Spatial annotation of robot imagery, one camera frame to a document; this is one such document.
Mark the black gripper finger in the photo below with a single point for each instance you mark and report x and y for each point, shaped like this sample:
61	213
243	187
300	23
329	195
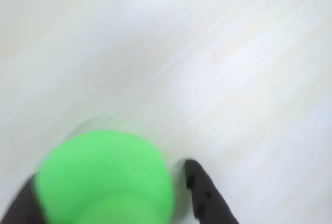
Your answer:
20	206
207	198

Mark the green rubber duck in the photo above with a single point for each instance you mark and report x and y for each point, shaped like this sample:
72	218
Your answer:
106	180

